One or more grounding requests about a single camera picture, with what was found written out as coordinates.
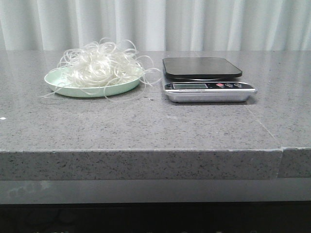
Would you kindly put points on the black silver kitchen scale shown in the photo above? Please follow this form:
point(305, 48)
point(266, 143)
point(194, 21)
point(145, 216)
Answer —
point(204, 79)

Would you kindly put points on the light green round plate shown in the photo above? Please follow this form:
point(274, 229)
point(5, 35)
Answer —
point(57, 82)

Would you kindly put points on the white vermicelli noodle bundle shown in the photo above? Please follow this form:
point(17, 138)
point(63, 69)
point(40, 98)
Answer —
point(106, 63)

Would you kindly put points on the white pleated curtain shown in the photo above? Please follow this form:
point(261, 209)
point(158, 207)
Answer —
point(178, 25)

